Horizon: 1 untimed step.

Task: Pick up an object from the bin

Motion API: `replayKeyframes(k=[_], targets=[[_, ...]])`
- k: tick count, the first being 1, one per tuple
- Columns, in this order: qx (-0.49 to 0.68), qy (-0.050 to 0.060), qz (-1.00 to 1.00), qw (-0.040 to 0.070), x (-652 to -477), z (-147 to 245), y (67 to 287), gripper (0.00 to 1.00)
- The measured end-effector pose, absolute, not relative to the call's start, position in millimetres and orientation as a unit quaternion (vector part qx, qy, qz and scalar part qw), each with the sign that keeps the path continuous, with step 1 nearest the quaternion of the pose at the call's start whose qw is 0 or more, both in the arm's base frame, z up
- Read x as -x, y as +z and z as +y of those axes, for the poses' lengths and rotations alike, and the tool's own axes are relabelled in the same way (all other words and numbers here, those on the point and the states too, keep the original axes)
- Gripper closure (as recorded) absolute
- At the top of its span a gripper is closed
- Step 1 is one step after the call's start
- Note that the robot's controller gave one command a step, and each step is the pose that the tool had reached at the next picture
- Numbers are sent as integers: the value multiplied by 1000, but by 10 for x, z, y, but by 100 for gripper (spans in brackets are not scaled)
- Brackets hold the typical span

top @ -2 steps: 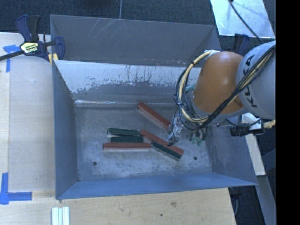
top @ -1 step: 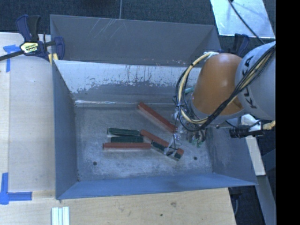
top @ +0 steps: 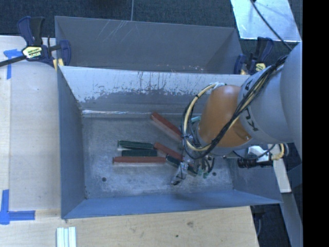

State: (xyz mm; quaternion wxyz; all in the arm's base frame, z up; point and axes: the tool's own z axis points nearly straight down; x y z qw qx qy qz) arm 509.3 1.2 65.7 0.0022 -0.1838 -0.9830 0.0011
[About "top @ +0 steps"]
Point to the dark green flat block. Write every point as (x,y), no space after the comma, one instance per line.
(136,144)
(172,161)
(140,153)

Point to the black cylinder on white bracket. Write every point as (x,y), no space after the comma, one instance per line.
(253,162)

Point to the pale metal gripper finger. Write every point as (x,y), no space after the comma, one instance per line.
(183,167)
(177,180)

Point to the pale wood flat board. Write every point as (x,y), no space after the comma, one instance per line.
(33,138)

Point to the red-brown flat block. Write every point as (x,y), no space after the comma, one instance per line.
(168,151)
(167,125)
(138,160)

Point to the grey metal bin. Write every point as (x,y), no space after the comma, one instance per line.
(144,179)

